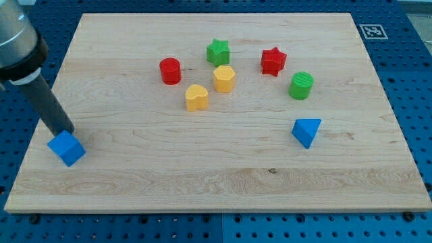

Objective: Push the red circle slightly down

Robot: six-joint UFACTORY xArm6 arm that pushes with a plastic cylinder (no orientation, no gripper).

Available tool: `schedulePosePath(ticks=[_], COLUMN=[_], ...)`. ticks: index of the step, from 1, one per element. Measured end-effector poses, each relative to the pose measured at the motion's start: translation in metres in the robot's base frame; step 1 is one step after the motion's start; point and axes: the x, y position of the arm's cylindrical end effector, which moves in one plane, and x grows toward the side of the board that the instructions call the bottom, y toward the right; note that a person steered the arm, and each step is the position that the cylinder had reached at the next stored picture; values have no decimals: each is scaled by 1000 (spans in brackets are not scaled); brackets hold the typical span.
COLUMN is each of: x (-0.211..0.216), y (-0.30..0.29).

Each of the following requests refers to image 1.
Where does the blue triangle block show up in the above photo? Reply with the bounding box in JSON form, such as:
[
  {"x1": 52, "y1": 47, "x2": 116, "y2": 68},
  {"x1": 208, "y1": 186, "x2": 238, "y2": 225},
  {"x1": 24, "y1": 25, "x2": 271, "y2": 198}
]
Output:
[{"x1": 292, "y1": 118, "x2": 321, "y2": 149}]

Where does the blue cube block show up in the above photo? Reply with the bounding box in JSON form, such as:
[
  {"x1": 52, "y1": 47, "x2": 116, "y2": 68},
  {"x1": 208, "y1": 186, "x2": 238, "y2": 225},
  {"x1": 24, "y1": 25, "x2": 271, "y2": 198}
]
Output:
[{"x1": 47, "y1": 131, "x2": 86, "y2": 167}]

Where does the green cylinder block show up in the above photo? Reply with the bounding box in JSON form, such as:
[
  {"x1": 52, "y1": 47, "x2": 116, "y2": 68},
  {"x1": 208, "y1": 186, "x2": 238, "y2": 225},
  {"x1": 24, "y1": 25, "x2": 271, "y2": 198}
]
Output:
[{"x1": 288, "y1": 72, "x2": 315, "y2": 100}]

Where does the green star block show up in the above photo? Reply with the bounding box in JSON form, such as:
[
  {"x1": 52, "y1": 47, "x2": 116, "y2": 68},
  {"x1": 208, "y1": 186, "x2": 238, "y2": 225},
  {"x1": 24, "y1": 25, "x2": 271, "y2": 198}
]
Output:
[{"x1": 207, "y1": 38, "x2": 230, "y2": 68}]

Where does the white fiducial marker tag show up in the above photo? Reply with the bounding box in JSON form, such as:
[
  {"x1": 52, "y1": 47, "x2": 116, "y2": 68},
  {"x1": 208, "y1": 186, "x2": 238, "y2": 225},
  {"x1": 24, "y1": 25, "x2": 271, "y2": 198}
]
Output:
[{"x1": 359, "y1": 24, "x2": 388, "y2": 40}]

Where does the red star block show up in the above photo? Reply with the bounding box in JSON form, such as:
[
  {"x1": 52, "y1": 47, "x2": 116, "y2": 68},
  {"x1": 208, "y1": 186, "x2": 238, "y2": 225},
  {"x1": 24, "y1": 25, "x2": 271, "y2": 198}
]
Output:
[{"x1": 261, "y1": 47, "x2": 288, "y2": 77}]

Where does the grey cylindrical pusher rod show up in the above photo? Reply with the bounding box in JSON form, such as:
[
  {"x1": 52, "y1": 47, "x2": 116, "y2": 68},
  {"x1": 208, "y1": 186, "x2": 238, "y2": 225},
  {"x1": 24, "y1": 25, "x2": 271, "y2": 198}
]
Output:
[{"x1": 18, "y1": 74, "x2": 74, "y2": 136}]

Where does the yellow hexagon block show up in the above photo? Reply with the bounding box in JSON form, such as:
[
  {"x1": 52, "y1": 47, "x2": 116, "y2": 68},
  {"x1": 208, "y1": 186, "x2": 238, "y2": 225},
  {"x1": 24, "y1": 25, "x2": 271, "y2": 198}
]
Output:
[{"x1": 213, "y1": 65, "x2": 236, "y2": 93}]

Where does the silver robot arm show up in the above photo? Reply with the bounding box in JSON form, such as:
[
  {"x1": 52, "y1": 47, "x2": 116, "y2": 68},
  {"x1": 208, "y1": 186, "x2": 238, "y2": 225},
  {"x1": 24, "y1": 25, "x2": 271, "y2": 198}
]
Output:
[{"x1": 1, "y1": 0, "x2": 49, "y2": 83}]

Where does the yellow heart block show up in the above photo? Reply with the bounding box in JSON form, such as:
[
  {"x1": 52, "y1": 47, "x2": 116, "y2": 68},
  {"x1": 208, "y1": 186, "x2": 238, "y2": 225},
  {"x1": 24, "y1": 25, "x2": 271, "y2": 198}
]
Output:
[{"x1": 185, "y1": 84, "x2": 209, "y2": 112}]

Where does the wooden board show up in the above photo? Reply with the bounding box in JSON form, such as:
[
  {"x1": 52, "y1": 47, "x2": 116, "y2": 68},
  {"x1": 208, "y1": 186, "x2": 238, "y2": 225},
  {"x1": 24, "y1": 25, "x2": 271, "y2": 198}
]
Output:
[{"x1": 5, "y1": 13, "x2": 431, "y2": 214}]

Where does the red cylinder block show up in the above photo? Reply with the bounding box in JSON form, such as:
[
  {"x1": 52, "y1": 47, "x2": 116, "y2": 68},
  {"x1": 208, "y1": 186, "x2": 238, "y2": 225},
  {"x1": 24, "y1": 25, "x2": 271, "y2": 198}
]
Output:
[{"x1": 159, "y1": 57, "x2": 182, "y2": 85}]

